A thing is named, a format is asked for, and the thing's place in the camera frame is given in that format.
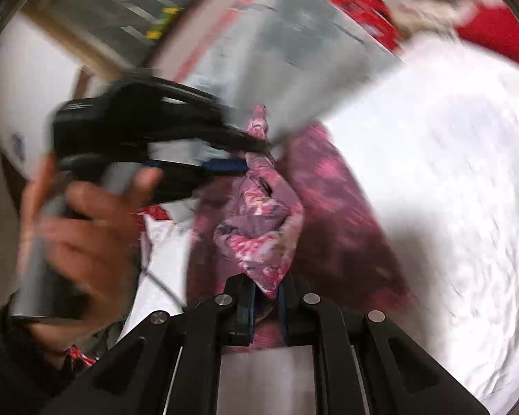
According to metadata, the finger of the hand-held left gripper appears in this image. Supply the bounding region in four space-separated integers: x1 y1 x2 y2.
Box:
215 122 272 153
145 158 251 204

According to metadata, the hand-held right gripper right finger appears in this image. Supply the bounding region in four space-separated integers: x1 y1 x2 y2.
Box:
279 274 491 415

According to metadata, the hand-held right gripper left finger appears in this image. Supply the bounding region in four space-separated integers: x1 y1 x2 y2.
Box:
43 274 258 415

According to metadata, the purple pink floral shirt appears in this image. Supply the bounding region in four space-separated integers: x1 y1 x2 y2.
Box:
186 104 418 351

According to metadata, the person's left forearm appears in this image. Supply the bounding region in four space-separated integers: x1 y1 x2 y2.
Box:
0 298 98 415

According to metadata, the person's left hand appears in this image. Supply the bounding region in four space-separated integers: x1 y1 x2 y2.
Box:
19 156 164 353

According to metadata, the grey floral pillow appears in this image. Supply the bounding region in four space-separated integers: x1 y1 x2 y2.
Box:
173 0 406 148

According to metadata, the wooden framed window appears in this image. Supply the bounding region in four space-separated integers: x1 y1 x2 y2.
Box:
24 0 210 79

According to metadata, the white quilted blanket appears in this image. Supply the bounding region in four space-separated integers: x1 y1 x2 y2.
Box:
125 30 519 415

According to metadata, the plain red cloth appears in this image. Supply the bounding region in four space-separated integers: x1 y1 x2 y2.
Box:
453 0 519 72

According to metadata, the black cable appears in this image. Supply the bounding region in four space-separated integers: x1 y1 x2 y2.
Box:
140 266 188 310

